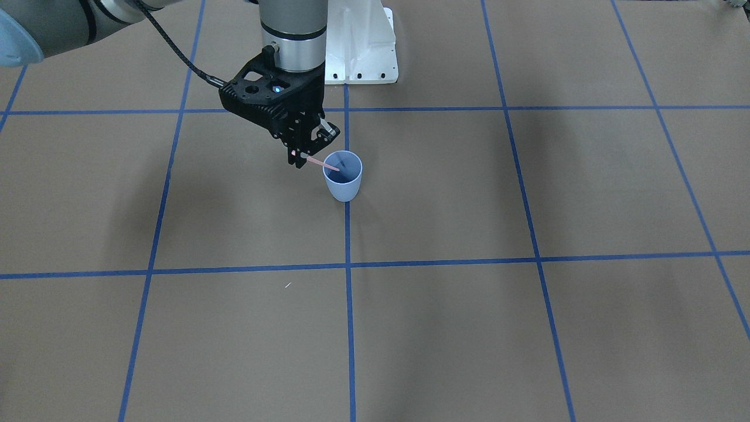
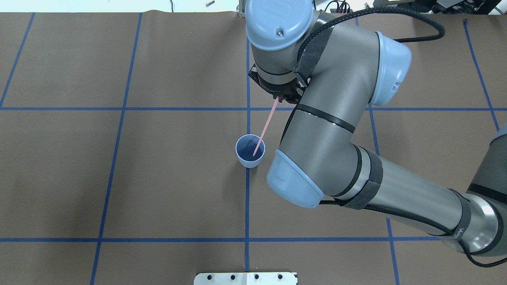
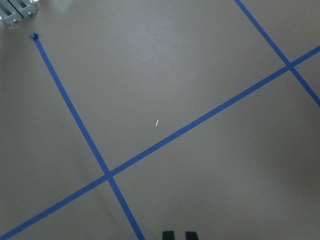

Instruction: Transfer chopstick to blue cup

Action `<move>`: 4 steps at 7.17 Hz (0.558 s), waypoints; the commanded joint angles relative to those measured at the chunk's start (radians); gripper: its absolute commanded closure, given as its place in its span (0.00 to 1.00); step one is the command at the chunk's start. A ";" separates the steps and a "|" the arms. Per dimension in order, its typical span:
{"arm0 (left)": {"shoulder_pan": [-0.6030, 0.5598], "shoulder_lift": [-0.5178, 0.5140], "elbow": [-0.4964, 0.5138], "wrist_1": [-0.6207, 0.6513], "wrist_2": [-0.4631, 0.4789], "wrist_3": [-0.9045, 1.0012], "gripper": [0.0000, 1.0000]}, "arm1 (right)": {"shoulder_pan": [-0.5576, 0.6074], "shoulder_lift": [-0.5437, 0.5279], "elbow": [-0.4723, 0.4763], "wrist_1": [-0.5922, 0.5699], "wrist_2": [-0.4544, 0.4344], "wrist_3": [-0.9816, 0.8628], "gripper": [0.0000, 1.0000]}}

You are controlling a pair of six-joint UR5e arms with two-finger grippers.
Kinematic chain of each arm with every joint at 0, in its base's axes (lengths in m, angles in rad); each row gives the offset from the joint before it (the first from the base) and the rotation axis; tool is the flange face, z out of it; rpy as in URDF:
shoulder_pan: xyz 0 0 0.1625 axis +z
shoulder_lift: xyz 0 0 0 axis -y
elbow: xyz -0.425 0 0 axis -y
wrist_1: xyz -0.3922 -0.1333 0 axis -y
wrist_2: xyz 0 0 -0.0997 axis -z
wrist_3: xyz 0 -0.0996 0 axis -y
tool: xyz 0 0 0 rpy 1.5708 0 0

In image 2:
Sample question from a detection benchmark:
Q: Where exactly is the pink chopstick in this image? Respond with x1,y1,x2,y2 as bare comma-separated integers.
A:
252,99,279,156

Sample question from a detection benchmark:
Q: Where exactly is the white camera mast pedestal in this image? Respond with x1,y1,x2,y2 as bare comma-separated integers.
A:
193,271,299,285

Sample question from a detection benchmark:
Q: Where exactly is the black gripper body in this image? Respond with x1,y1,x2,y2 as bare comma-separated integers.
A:
248,65,307,99

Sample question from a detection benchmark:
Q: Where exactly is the blue plastic cup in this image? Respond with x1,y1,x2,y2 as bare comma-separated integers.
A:
234,135,265,169

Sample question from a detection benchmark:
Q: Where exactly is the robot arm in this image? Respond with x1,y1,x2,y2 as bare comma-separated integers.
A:
245,0,506,261

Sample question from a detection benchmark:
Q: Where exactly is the black monitor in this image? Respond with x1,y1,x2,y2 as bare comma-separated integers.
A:
373,0,506,15

